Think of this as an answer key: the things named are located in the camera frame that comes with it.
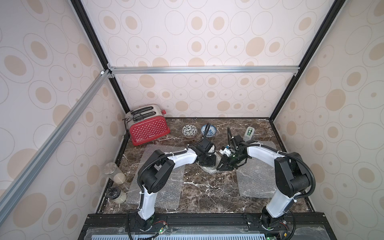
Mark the bubble wrap sheet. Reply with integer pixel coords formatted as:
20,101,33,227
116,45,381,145
197,147,234,174
125,145,185,210
236,158,277,198

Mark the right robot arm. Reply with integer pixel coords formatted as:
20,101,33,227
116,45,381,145
217,136,316,230

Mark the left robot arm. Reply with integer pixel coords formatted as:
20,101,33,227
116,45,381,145
135,138,217,232

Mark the blue white patterned bowl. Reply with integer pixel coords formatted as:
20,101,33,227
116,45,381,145
201,125,217,138

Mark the black white patterned bowl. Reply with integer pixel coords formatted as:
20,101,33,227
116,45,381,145
182,125,198,138

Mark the red silver toaster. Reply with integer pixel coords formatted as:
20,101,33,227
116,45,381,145
125,105,171,146

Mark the black lid glass jar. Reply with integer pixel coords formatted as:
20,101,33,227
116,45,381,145
106,187,127,205

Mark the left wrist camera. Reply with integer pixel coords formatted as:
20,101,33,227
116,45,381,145
208,144,216,154

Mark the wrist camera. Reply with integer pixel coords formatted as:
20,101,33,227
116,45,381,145
208,144,216,154
219,146,236,157

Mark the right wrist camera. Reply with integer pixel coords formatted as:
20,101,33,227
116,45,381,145
219,146,236,157

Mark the horizontal aluminium rail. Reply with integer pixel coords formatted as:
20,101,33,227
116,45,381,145
110,66,300,75

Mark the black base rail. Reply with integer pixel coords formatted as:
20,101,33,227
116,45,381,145
79,213,336,240

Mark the left diagonal aluminium rail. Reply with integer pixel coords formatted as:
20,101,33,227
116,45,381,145
1,70,112,224

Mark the black right frame post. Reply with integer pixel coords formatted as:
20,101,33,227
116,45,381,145
269,0,346,123

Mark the black frame post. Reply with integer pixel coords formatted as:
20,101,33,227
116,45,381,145
269,0,346,123
70,0,130,113

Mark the black left frame post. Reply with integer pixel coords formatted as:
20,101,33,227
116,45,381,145
70,0,130,113

